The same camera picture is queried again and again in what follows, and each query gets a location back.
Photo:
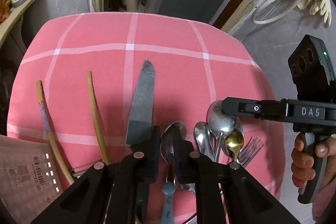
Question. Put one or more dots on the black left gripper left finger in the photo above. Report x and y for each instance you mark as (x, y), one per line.
(115, 193)

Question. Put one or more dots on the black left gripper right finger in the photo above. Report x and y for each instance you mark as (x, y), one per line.
(225, 193)

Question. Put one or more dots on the plain wooden chopstick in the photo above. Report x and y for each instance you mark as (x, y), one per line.
(96, 120)

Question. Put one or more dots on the wooden chopstick purple band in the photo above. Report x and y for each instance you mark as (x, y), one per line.
(49, 134)

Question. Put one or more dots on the spoon with blue handle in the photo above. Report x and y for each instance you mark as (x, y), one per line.
(167, 152)

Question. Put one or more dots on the gold spoon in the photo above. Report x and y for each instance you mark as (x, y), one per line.
(235, 142)

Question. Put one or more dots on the small steel spoon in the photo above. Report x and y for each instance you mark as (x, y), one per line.
(203, 140)

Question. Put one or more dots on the steel fork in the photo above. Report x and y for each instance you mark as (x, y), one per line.
(248, 153)

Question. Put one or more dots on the steel kitchen knife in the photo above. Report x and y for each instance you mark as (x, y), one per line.
(141, 111)

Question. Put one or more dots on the large steel serving spoon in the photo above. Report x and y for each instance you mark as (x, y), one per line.
(221, 126)

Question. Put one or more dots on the grey perforated utensil holder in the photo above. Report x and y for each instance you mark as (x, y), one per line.
(29, 180)

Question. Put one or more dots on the beige kitchen counter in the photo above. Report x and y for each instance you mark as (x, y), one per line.
(15, 15)

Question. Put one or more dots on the person's right hand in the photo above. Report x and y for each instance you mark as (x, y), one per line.
(302, 165)

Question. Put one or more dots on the pink checked tablecloth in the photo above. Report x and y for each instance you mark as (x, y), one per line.
(195, 65)

